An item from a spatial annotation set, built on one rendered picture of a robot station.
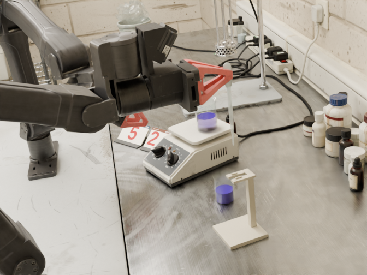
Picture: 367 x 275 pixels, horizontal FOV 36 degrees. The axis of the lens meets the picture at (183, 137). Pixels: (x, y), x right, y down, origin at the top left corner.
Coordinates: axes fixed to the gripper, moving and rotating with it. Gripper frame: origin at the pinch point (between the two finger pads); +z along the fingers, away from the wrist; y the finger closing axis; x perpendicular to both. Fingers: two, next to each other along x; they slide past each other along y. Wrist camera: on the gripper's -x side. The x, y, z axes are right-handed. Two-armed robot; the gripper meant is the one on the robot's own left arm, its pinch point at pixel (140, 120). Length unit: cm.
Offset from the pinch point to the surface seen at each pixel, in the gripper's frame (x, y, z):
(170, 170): 6.9, -9.9, 6.8
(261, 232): 7.8, -38.9, 10.3
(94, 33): -32, 225, 86
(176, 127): -2.3, -1.1, 9.3
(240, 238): 10.6, -37.7, 7.1
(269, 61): -37, 35, 59
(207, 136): -3.9, -10.5, 11.3
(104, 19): -42, 222, 87
